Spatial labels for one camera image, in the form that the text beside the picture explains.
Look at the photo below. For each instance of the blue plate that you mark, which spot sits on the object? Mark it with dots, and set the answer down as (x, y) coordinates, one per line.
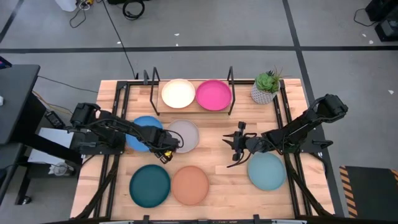
(135, 143)

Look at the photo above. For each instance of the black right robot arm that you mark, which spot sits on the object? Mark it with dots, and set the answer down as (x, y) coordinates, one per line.
(329, 107)

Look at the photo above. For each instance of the succulent in white patterned pot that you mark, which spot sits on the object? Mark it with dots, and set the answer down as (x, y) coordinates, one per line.
(263, 90)

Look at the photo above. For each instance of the pink plate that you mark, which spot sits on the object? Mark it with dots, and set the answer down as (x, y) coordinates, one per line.
(213, 95)

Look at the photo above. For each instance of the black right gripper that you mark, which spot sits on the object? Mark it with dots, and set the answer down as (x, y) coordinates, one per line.
(248, 143)

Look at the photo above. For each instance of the black mat with hazard stripes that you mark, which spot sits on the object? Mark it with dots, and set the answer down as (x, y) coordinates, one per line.
(373, 189)

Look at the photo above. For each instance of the dark teal plate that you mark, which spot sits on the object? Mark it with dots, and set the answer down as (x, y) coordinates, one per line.
(150, 186)

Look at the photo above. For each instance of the black power adapter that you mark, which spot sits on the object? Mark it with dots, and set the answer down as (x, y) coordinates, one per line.
(54, 119)

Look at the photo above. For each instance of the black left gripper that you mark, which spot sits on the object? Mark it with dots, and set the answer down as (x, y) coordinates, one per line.
(163, 141)

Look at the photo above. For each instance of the black desk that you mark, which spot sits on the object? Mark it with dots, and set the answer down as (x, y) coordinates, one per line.
(18, 99)

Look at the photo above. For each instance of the black equipment case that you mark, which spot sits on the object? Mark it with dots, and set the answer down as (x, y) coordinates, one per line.
(381, 9)

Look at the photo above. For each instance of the wooden shelf black metal frame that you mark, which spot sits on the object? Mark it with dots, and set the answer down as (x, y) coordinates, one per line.
(192, 110)

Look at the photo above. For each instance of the tan plate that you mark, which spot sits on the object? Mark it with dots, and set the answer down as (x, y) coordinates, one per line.
(190, 185)

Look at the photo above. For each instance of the white panel under desk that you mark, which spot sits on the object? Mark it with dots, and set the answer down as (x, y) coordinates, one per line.
(49, 137)

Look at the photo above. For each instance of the black equipment box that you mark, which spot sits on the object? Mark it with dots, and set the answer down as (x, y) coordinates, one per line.
(388, 31)

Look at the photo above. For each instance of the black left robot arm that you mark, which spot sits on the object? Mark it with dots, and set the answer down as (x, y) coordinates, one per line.
(109, 121)

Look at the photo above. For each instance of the cream plate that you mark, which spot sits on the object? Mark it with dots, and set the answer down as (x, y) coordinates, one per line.
(178, 93)

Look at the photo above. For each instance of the white container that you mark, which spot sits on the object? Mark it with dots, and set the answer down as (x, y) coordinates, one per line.
(66, 4)

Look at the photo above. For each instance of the grey plate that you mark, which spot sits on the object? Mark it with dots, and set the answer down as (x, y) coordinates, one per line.
(188, 133)

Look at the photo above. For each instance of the light teal plate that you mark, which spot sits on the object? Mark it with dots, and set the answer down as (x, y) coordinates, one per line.
(266, 171)

